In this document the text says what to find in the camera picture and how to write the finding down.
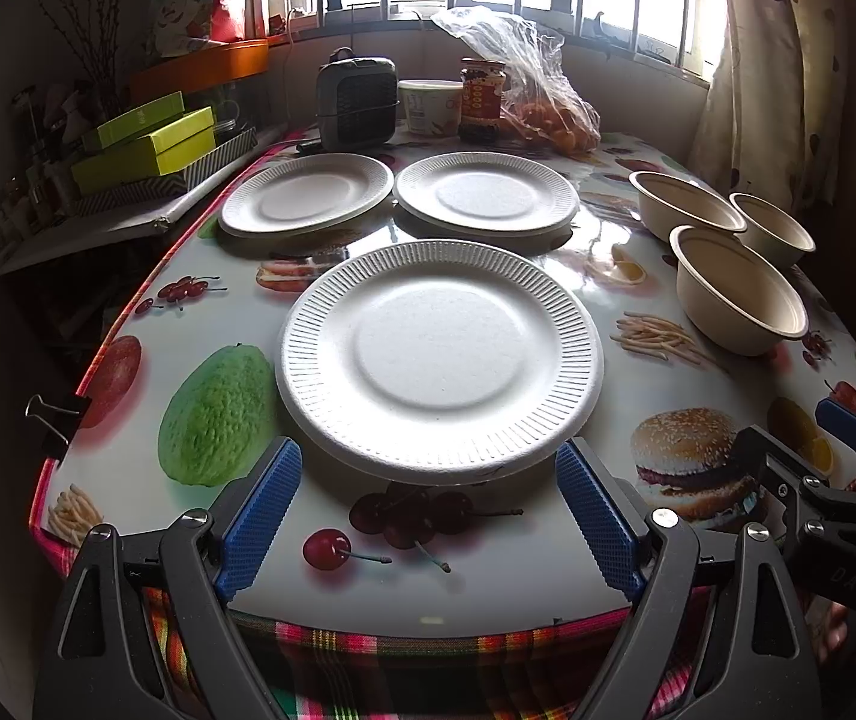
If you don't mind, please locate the patterned cream curtain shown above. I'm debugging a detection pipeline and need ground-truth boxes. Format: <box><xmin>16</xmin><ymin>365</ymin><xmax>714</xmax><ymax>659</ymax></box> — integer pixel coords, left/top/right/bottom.
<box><xmin>688</xmin><ymin>0</ymin><xmax>848</xmax><ymax>216</ymax></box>

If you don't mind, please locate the upper green box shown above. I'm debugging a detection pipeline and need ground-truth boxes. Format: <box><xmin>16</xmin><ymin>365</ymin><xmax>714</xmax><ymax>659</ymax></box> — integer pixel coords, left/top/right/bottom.
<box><xmin>83</xmin><ymin>91</ymin><xmax>185</xmax><ymax>153</ymax></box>

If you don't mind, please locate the white plastic tub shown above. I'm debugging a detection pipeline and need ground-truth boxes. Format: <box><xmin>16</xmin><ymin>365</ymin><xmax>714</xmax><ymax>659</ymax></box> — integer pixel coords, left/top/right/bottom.
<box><xmin>398</xmin><ymin>80</ymin><xmax>464</xmax><ymax>137</ymax></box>

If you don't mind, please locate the person's right hand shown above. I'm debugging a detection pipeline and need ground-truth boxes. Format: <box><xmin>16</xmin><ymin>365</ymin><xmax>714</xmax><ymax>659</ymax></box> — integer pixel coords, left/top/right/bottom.
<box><xmin>805</xmin><ymin>596</ymin><xmax>849</xmax><ymax>661</ymax></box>

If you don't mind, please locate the lower green box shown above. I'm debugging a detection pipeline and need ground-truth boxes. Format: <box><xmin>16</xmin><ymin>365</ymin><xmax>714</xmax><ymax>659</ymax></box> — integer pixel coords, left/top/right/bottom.
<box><xmin>71</xmin><ymin>106</ymin><xmax>216</xmax><ymax>195</ymax></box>

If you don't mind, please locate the black binder clip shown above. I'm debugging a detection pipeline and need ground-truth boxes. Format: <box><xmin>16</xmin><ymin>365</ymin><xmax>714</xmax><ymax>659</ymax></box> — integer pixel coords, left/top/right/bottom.
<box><xmin>24</xmin><ymin>394</ymin><xmax>91</xmax><ymax>463</ymax></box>

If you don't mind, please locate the orange tray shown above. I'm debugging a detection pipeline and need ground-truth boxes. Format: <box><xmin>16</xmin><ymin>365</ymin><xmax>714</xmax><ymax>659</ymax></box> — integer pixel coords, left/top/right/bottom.
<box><xmin>128</xmin><ymin>39</ymin><xmax>270</xmax><ymax>104</ymax></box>

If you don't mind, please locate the red label sauce jar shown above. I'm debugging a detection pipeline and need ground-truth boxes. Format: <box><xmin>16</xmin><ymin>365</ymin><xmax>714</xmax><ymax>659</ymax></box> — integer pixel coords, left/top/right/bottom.
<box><xmin>459</xmin><ymin>57</ymin><xmax>506</xmax><ymax>145</ymax></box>

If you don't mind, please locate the plaid cloth under table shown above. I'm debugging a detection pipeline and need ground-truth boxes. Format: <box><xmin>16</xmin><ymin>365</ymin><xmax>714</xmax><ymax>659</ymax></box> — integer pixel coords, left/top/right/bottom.
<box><xmin>138</xmin><ymin>586</ymin><xmax>714</xmax><ymax>720</ymax></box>

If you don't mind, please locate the white paper plate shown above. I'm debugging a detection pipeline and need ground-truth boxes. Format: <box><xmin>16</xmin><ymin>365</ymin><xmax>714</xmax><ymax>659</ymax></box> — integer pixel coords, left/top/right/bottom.
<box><xmin>218</xmin><ymin>153</ymin><xmax>394</xmax><ymax>238</ymax></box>
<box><xmin>395</xmin><ymin>151</ymin><xmax>579</xmax><ymax>238</ymax></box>
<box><xmin>277</xmin><ymin>239</ymin><xmax>603</xmax><ymax>486</ymax></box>

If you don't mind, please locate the green box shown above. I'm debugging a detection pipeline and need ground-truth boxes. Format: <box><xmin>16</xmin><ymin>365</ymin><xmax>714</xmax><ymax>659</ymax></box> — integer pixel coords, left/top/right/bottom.
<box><xmin>83</xmin><ymin>91</ymin><xmax>185</xmax><ymax>153</ymax></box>
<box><xmin>71</xmin><ymin>106</ymin><xmax>216</xmax><ymax>195</ymax></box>

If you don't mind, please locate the grey side shelf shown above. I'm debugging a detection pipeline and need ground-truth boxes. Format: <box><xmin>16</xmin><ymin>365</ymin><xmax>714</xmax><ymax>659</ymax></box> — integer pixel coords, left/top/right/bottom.
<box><xmin>0</xmin><ymin>124</ymin><xmax>286</xmax><ymax>275</ymax></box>

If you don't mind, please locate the beige paper bowl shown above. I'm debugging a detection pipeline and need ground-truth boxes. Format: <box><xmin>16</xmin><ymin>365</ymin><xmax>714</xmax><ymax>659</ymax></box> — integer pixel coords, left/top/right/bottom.
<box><xmin>729</xmin><ymin>192</ymin><xmax>816</xmax><ymax>270</ymax></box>
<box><xmin>629</xmin><ymin>171</ymin><xmax>747</xmax><ymax>242</ymax></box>
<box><xmin>668</xmin><ymin>226</ymin><xmax>809</xmax><ymax>356</ymax></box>

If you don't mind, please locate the plastic bag of oranges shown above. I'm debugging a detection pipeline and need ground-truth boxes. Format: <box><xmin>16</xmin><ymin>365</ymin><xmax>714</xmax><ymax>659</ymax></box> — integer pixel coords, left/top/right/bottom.
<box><xmin>432</xmin><ymin>7</ymin><xmax>600</xmax><ymax>156</ymax></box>

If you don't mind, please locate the black portable heater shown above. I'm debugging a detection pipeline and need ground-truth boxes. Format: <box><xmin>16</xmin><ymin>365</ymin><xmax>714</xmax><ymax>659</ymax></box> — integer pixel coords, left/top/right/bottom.
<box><xmin>316</xmin><ymin>47</ymin><xmax>398</xmax><ymax>151</ymax></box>

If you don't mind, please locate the black white striped box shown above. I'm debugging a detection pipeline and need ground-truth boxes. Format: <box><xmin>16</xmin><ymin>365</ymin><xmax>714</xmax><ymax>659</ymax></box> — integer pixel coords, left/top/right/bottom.
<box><xmin>70</xmin><ymin>125</ymin><xmax>259</xmax><ymax>215</ymax></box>

